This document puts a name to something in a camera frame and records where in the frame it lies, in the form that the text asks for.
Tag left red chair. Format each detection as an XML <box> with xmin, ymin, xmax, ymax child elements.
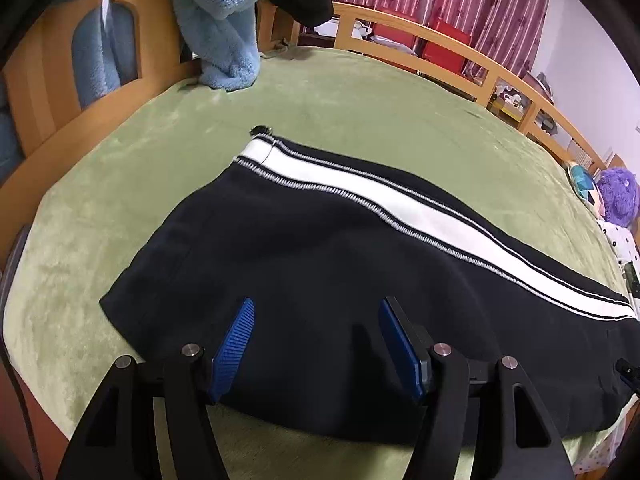
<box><xmin>370</xmin><ymin>23</ymin><xmax>416</xmax><ymax>53</ymax></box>

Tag wooden bed frame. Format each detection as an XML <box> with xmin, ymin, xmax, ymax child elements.
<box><xmin>0</xmin><ymin>0</ymin><xmax>640</xmax><ymax>480</ymax></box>

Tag dark phone on pillow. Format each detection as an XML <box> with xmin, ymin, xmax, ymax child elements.
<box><xmin>623</xmin><ymin>262</ymin><xmax>640</xmax><ymax>298</ymax></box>

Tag white floral pillow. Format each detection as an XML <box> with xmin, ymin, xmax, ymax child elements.
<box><xmin>598</xmin><ymin>220</ymin><xmax>639</xmax><ymax>266</ymax></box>

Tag right red chair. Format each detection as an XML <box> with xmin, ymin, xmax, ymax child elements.
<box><xmin>421</xmin><ymin>18</ymin><xmax>471</xmax><ymax>75</ymax></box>

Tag green plush bed blanket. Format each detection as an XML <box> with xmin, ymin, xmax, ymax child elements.
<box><xmin>2</xmin><ymin>45</ymin><xmax>634</xmax><ymax>480</ymax></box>

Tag purple plush toy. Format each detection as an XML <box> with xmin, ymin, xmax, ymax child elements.
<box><xmin>597</xmin><ymin>167</ymin><xmax>639</xmax><ymax>228</ymax></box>

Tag geometric pattern pillow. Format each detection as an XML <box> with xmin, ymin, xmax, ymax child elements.
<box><xmin>566</xmin><ymin>162</ymin><xmax>604</xmax><ymax>220</ymax></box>

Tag light blue fleece blanket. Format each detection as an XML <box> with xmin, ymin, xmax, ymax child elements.
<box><xmin>172</xmin><ymin>0</ymin><xmax>260</xmax><ymax>92</ymax></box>

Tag black pants with white stripe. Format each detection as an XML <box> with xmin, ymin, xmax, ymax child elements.
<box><xmin>100</xmin><ymin>133</ymin><xmax>639</xmax><ymax>445</ymax></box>

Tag red chair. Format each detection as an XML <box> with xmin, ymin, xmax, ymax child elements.
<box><xmin>421</xmin><ymin>18</ymin><xmax>471</xmax><ymax>75</ymax></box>
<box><xmin>370</xmin><ymin>23</ymin><xmax>416</xmax><ymax>53</ymax></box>

